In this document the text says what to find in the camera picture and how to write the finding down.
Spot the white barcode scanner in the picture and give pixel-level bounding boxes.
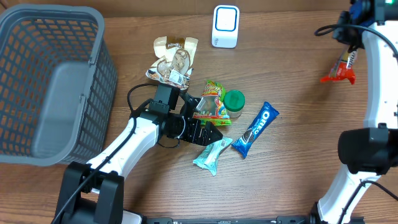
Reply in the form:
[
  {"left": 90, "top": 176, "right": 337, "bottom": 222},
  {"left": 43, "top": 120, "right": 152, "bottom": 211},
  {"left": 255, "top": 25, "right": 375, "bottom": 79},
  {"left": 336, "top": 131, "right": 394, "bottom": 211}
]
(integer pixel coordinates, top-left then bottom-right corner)
[{"left": 211, "top": 5, "right": 240, "bottom": 49}]

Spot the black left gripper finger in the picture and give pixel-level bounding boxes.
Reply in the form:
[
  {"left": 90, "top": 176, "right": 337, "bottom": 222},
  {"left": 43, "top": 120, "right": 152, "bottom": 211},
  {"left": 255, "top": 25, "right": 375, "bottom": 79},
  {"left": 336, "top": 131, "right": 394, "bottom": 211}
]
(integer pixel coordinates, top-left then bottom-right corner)
[
  {"left": 179, "top": 93, "right": 201, "bottom": 120},
  {"left": 200, "top": 121, "right": 223, "bottom": 146}
]

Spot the beige brown snack pouch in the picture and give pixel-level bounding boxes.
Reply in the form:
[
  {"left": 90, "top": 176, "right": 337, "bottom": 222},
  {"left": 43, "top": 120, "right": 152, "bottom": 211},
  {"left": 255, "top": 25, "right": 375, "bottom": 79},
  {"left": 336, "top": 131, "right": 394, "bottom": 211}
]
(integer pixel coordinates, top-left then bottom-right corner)
[{"left": 146, "top": 36, "right": 198, "bottom": 90}]

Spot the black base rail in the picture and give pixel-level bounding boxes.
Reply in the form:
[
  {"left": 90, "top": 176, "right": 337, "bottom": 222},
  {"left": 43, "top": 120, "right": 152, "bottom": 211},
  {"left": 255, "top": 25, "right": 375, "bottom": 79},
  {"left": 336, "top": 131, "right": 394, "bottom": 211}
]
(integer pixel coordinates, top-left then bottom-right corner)
[{"left": 121, "top": 210, "right": 366, "bottom": 224}]

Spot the green lid small jar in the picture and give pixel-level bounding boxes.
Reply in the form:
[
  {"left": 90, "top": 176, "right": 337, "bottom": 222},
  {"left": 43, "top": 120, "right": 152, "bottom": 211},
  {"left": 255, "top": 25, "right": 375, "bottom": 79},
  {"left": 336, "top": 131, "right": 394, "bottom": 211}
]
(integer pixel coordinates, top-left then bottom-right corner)
[{"left": 223, "top": 90, "right": 246, "bottom": 118}]

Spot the orange cracker pack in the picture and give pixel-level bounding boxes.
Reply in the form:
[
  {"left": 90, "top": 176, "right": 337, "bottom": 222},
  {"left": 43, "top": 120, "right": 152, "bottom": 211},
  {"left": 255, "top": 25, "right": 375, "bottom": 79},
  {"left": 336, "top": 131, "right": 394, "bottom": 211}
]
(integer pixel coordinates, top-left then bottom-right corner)
[{"left": 320, "top": 48, "right": 358, "bottom": 85}]

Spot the grey plastic shopping basket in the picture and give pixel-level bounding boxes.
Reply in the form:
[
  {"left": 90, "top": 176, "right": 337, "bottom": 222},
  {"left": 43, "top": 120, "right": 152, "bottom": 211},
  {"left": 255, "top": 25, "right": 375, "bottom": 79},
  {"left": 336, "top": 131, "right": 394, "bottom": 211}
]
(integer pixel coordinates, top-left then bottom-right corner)
[{"left": 1, "top": 4, "right": 117, "bottom": 166}]

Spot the green colourful candy bag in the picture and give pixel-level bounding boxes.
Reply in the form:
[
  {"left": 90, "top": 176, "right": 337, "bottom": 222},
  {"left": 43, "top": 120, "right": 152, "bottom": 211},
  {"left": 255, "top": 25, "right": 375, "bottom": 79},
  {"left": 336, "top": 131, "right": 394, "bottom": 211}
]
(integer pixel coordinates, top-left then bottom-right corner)
[{"left": 193, "top": 80, "right": 232, "bottom": 126}]

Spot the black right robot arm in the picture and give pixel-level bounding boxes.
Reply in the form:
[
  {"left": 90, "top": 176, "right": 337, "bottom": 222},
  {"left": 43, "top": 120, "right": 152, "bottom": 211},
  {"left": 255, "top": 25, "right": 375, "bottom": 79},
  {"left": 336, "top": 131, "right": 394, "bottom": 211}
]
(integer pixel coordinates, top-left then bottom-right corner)
[{"left": 306, "top": 0, "right": 397, "bottom": 223}]

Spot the light blue snack packet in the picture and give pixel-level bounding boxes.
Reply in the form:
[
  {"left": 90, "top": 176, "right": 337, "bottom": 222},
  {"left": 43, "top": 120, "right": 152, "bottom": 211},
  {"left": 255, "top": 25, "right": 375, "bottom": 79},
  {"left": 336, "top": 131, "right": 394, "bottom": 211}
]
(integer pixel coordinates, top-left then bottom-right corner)
[{"left": 193, "top": 138, "right": 233, "bottom": 176}]

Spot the blue Oreo cookie pack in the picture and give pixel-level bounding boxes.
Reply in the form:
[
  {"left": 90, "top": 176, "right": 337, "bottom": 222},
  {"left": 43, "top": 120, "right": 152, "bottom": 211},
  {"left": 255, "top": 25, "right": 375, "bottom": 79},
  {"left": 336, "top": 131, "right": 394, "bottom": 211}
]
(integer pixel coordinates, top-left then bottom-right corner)
[{"left": 232, "top": 101, "right": 279, "bottom": 159}]

